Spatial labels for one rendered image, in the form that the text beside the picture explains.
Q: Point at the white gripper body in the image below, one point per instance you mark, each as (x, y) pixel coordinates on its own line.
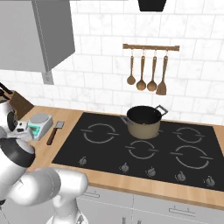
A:
(20, 135)

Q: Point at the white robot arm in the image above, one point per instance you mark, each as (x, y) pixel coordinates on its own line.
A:
(43, 183)

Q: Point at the tan pot with black inside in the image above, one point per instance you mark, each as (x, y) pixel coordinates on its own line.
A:
(144, 128)

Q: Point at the hanging wooden spatula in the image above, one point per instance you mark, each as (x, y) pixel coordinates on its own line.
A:
(161, 88)

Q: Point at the grey kitchen scale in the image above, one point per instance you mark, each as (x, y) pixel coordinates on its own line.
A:
(40, 122)

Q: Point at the wooden knife block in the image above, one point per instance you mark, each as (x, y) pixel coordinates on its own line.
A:
(21, 102)

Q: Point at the grey hob knob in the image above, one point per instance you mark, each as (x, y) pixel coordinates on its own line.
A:
(180, 176)
(151, 171)
(125, 167)
(83, 160)
(210, 181)

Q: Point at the black hob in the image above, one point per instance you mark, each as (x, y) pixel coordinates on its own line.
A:
(116, 145)

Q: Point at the narrow grey drawer front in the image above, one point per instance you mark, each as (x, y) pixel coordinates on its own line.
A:
(110, 204)

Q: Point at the small wooden spoon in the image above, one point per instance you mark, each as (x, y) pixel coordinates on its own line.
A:
(131, 79)

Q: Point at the wide grey drawer front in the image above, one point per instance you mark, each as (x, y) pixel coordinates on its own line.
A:
(175, 213)

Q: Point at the black extractor hood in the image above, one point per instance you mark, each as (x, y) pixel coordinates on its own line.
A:
(151, 4)

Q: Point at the grey under-cupboard bracket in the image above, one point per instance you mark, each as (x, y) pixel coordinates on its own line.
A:
(47, 77)

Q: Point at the grey wall cupboard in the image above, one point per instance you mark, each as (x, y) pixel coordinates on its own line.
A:
(26, 32)

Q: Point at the wooden utensil rail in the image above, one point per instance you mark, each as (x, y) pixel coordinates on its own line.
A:
(151, 47)

